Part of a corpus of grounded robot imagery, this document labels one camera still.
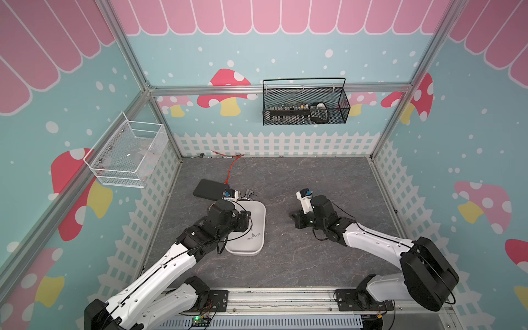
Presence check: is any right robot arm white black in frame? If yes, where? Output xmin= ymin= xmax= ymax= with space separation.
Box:
xmin=290 ymin=189 xmax=459 ymax=312

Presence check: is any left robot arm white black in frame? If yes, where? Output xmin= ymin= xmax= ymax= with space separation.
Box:
xmin=84 ymin=199 xmax=252 ymax=329

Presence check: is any white plastic storage box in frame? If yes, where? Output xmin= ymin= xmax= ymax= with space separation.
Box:
xmin=225 ymin=201 xmax=266 ymax=257

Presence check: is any black flat pad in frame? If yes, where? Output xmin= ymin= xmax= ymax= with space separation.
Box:
xmin=192 ymin=179 xmax=230 ymax=201

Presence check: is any black power strip in basket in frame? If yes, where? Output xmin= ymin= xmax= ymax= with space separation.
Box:
xmin=263 ymin=103 xmax=329 ymax=125

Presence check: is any green lit circuit board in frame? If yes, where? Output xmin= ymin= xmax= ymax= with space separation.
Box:
xmin=189 ymin=315 xmax=212 ymax=329

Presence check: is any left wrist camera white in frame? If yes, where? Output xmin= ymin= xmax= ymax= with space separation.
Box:
xmin=223 ymin=188 xmax=240 ymax=202

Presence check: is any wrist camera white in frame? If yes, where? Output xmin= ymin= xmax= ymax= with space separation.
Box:
xmin=223 ymin=188 xmax=240 ymax=202
xmin=296 ymin=188 xmax=313 ymax=214

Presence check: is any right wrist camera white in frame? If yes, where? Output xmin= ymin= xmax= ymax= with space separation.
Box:
xmin=296 ymin=188 xmax=313 ymax=214

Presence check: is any red cable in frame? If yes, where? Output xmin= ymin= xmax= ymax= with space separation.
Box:
xmin=214 ymin=150 xmax=246 ymax=185

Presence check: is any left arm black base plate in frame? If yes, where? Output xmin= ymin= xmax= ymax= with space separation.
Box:
xmin=197 ymin=290 xmax=229 ymax=314

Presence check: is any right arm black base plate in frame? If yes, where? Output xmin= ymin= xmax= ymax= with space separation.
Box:
xmin=333 ymin=289 xmax=394 ymax=314

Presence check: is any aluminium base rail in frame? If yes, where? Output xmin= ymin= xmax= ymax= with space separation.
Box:
xmin=155 ymin=287 xmax=461 ymax=329

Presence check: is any white wire mesh basket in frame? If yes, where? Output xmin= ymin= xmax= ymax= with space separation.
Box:
xmin=84 ymin=113 xmax=169 ymax=188

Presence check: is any black wire mesh basket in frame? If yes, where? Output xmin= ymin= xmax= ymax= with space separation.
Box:
xmin=262 ymin=78 xmax=351 ymax=126

